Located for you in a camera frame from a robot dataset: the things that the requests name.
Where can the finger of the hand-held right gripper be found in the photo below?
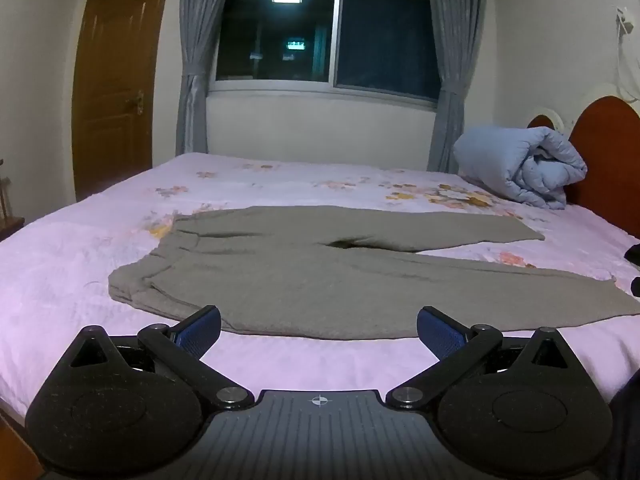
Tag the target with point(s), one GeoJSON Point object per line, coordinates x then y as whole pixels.
{"type": "Point", "coordinates": [636, 286]}

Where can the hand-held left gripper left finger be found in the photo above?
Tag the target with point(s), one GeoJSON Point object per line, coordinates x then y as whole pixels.
{"type": "Point", "coordinates": [201, 332]}

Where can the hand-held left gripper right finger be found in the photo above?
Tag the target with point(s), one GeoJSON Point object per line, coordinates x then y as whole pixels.
{"type": "Point", "coordinates": [439, 332]}

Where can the grey pants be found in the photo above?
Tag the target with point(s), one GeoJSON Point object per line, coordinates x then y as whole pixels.
{"type": "Point", "coordinates": [310, 280]}

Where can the black cloth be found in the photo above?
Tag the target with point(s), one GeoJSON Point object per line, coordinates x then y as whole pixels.
{"type": "Point", "coordinates": [634, 252]}

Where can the brown wooden headboard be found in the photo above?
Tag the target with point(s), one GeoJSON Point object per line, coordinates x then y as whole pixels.
{"type": "Point", "coordinates": [607, 160]}

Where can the dark cloth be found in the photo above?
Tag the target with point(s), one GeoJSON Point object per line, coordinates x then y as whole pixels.
{"type": "Point", "coordinates": [627, 430]}

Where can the pink floral bed sheet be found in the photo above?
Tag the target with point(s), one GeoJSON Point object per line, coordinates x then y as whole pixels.
{"type": "Point", "coordinates": [65, 260]}

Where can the light blue folded quilt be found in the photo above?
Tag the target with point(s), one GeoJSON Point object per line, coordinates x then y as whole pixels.
{"type": "Point", "coordinates": [505, 165]}

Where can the dark wooden stand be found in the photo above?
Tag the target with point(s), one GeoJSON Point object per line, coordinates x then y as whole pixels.
{"type": "Point", "coordinates": [7, 210]}

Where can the brown wooden door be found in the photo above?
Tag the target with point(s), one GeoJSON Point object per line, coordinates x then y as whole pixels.
{"type": "Point", "coordinates": [112, 90]}

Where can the grey curtain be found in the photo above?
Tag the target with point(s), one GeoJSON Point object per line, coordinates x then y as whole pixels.
{"type": "Point", "coordinates": [200, 60]}
{"type": "Point", "coordinates": [450, 70]}

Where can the sliding glass window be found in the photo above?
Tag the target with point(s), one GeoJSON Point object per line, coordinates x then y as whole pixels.
{"type": "Point", "coordinates": [325, 30]}

